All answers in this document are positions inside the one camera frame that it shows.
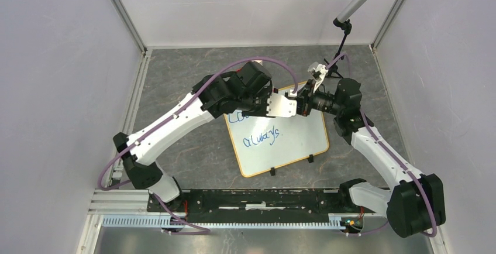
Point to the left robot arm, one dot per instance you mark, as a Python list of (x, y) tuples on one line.
[(246, 89)]

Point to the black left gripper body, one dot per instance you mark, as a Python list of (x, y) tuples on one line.
[(256, 105)]

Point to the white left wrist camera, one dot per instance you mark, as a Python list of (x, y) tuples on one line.
[(283, 105)]

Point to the black microphone tripod stand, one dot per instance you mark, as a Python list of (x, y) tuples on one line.
[(346, 27)]

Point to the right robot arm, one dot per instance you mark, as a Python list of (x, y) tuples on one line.
[(414, 202)]

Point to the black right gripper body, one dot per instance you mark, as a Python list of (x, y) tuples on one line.
[(323, 101)]

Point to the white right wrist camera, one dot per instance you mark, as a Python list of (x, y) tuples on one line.
[(318, 72)]

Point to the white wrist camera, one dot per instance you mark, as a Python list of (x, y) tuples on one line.
[(283, 105), (318, 72)]

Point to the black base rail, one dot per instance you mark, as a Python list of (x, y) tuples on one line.
[(269, 205)]

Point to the yellow framed whiteboard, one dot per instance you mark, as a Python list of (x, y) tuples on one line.
[(263, 144)]

